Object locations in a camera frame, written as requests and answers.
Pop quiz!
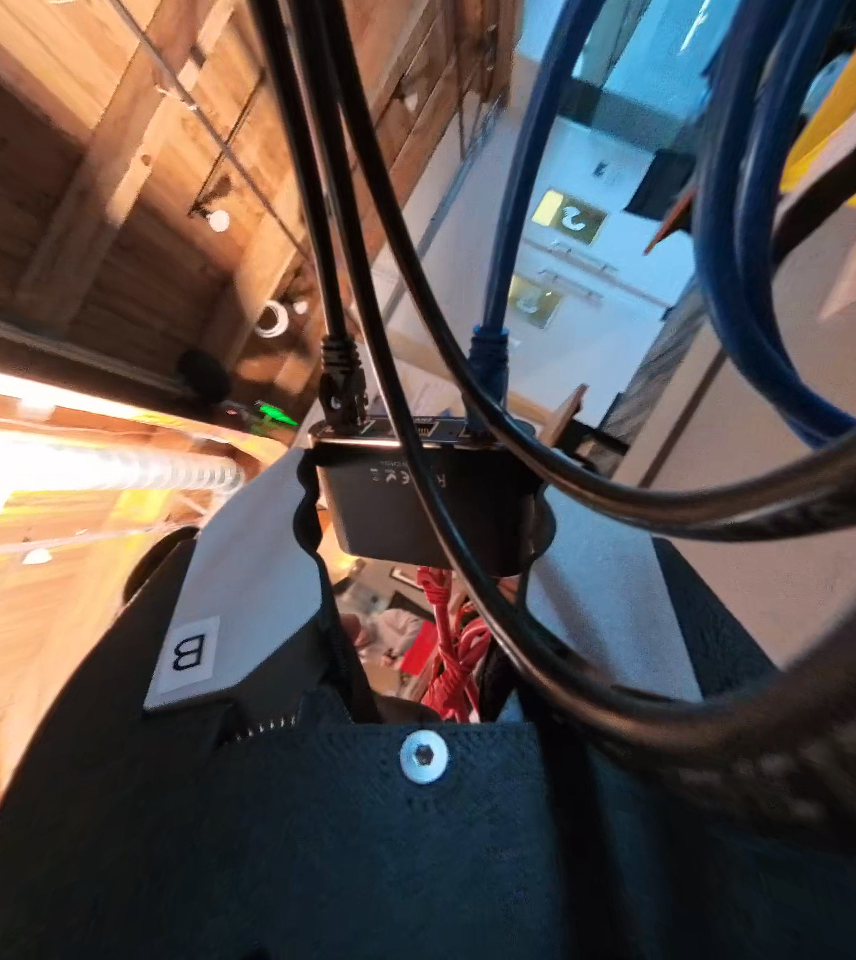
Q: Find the blue ethernet cable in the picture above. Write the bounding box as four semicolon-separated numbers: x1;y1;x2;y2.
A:
467;0;856;451

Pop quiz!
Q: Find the yellow plastic bin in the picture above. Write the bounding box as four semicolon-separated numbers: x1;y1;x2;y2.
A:
779;0;856;213

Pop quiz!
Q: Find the black ethernet cable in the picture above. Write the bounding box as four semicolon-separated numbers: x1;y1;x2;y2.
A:
248;0;856;854

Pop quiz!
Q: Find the silver ventilation duct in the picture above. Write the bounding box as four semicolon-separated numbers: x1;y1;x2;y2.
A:
0;438;247;498

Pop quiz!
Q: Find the black ceiling dome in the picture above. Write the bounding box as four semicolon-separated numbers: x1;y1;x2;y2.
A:
175;348;234;402

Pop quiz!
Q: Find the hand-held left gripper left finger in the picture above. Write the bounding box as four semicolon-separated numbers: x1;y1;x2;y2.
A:
143;448;337;711

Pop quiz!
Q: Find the red ethernet cable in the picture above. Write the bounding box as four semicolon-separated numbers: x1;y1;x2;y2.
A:
416;566;494;725

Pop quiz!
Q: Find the black ethernet hub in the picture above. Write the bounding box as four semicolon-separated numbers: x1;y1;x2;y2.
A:
308;414;557;580

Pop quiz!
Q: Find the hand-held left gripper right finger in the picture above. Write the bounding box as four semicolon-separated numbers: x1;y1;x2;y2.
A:
524;486;703;702

